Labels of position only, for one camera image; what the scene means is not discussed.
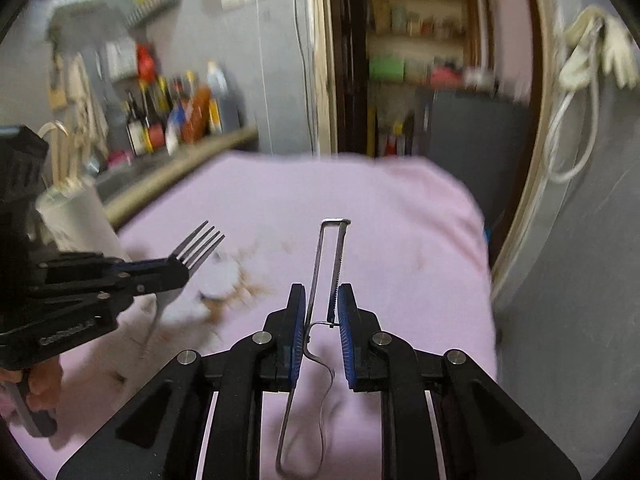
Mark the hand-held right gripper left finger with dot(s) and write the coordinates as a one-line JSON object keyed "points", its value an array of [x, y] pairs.
{"points": [[297, 330]]}

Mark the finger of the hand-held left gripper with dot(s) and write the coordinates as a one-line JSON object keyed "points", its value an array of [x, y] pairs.
{"points": [[150, 275], [80, 305]]}

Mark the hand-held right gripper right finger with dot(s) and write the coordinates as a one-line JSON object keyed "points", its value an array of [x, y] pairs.
{"points": [[345, 335]]}

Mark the metal fork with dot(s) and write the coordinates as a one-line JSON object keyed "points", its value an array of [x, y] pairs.
{"points": [[200, 245]]}

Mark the white plastic utensil holder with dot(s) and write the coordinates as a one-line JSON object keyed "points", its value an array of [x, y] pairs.
{"points": [[75, 220]]}

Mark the person's left hand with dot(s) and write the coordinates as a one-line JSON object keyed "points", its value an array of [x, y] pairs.
{"points": [[45, 385]]}

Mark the pink soap dish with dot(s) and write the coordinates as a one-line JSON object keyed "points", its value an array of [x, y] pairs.
{"points": [[120, 157]]}

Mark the beige hanging towel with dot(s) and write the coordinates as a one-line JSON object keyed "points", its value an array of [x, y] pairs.
{"points": [[87, 105]]}

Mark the stainless steel sink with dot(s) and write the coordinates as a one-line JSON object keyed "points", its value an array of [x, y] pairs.
{"points": [[130, 170]]}

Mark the pink floral tablecloth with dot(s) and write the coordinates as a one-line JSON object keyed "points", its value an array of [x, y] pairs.
{"points": [[375, 220]]}

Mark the dark bottle with white label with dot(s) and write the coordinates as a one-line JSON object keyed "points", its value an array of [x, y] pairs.
{"points": [[135, 127]]}

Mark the beige kitchen counter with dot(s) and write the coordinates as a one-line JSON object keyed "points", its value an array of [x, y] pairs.
{"points": [[200, 152]]}

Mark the white seasoning packet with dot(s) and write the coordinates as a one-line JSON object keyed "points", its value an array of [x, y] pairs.
{"points": [[173, 132]]}

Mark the dark soy sauce bottle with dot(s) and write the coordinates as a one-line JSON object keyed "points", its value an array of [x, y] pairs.
{"points": [[154, 120]]}

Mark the orange red sauce bottle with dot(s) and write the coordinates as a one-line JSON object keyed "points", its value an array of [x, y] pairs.
{"points": [[196, 115]]}

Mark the red plastic bag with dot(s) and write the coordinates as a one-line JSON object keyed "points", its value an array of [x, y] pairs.
{"points": [[145, 62]]}

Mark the large dark jug white top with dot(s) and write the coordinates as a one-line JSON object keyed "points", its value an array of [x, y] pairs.
{"points": [[222, 100]]}

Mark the pink box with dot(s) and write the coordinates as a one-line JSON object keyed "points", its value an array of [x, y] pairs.
{"points": [[446, 76]]}

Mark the wooden shelf unit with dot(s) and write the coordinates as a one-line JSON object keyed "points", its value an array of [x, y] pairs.
{"points": [[415, 35]]}

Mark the white rubber gloves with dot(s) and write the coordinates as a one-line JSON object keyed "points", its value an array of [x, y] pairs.
{"points": [[620, 50]]}

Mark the grey wall shelf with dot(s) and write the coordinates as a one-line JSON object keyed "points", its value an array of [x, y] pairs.
{"points": [[152, 5]]}

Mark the wooden door frame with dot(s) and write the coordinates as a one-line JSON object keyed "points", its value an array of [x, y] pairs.
{"points": [[325, 60]]}

